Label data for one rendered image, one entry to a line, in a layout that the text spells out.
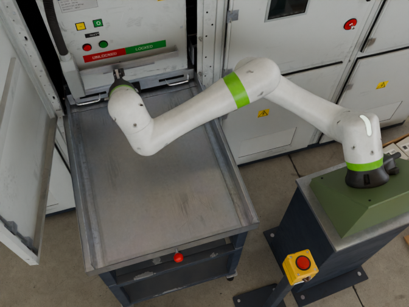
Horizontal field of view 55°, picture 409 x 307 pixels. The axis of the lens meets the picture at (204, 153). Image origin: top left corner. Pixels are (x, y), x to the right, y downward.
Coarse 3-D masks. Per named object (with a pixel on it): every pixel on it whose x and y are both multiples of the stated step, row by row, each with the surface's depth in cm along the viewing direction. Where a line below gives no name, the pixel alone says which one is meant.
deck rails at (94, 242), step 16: (80, 128) 161; (208, 128) 163; (80, 144) 157; (224, 144) 151; (80, 160) 153; (224, 160) 154; (80, 176) 149; (224, 176) 151; (80, 192) 140; (240, 192) 143; (240, 208) 144; (96, 224) 140; (96, 240) 136; (96, 256) 133
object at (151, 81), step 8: (168, 72) 168; (176, 72) 169; (192, 72) 172; (128, 80) 166; (136, 80) 166; (144, 80) 167; (152, 80) 168; (160, 80) 170; (168, 80) 171; (176, 80) 173; (96, 88) 163; (104, 88) 164; (144, 88) 171; (88, 96) 165; (96, 96) 166; (104, 96) 168
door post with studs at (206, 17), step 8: (200, 0) 139; (208, 0) 139; (200, 8) 141; (208, 8) 142; (200, 16) 144; (208, 16) 145; (200, 24) 148; (208, 24) 148; (200, 32) 151; (208, 32) 151; (200, 40) 152; (208, 40) 155; (200, 48) 158; (208, 48) 158; (200, 56) 161; (208, 56) 162; (200, 64) 165; (208, 64) 166; (200, 72) 168; (208, 72) 170; (200, 80) 173; (208, 80) 174
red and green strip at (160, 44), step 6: (156, 42) 153; (162, 42) 154; (126, 48) 151; (132, 48) 152; (138, 48) 153; (144, 48) 154; (150, 48) 155; (156, 48) 156; (96, 54) 150; (102, 54) 150; (108, 54) 151; (114, 54) 152; (120, 54) 153; (126, 54) 154; (84, 60) 150; (90, 60) 151
